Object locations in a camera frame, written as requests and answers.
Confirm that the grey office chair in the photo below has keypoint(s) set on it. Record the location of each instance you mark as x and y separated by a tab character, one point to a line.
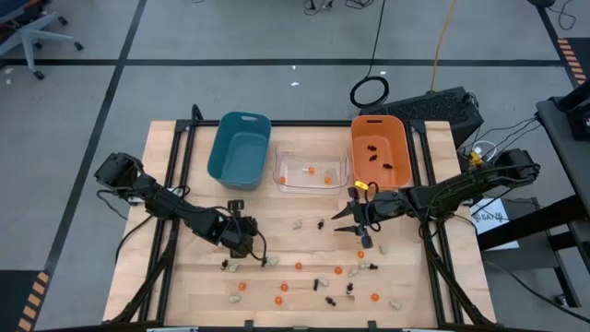
32	34

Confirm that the small yellow tag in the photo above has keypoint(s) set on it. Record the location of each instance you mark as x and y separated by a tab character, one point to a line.
361	185

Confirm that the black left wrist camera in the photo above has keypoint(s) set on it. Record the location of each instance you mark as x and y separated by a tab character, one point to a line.
235	204

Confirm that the white printed paper sheet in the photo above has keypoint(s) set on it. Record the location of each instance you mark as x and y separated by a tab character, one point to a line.
498	230

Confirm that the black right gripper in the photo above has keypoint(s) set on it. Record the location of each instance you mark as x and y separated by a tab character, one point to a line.
385	206

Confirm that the teal plastic bin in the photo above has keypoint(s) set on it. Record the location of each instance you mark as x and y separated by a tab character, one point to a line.
239	157

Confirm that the black metal desk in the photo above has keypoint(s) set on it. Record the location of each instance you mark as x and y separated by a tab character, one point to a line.
567	152

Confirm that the small pale plastic skull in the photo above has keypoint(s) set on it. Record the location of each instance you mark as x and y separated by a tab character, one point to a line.
323	281
352	272
233	267
235	299
383	249
297	224
395	304
273	261
364	266

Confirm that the orange plastic bin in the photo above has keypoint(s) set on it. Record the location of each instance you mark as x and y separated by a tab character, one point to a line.
380	177

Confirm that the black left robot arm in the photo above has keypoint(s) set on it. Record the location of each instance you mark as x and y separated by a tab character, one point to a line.
161	203

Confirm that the clear plastic bin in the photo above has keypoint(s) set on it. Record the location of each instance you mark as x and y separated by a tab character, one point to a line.
313	186

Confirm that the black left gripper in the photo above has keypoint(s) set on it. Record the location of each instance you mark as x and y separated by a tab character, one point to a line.
237	235

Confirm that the black orange striped floor mat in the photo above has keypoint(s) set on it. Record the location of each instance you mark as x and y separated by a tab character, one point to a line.
23	299
574	60

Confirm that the black box device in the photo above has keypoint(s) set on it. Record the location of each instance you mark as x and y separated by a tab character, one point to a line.
578	120

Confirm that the black perforated computer case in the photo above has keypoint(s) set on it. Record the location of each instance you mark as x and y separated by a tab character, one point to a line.
428	108

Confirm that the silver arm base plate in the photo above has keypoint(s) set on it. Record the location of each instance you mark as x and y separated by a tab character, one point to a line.
133	200

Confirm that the yellow plug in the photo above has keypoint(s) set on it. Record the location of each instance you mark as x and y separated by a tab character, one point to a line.
475	159

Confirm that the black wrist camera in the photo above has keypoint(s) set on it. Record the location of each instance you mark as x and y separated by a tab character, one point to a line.
367	241
235	204

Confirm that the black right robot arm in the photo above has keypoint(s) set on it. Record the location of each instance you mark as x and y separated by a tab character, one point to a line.
461	189

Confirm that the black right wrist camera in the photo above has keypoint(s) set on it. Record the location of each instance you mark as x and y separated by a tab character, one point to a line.
367	241

